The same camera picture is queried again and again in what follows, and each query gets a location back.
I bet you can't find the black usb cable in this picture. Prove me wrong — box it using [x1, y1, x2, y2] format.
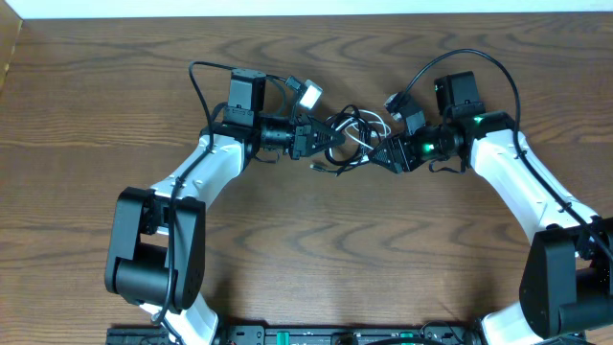
[309, 103, 384, 177]

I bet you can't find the white usb cable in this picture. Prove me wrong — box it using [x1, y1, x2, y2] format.
[326, 108, 393, 167]

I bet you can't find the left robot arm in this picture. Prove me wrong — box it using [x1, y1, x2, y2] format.
[104, 68, 345, 344]

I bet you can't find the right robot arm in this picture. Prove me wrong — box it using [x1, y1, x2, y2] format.
[369, 72, 612, 344]

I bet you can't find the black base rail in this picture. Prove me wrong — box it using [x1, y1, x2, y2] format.
[103, 322, 486, 345]

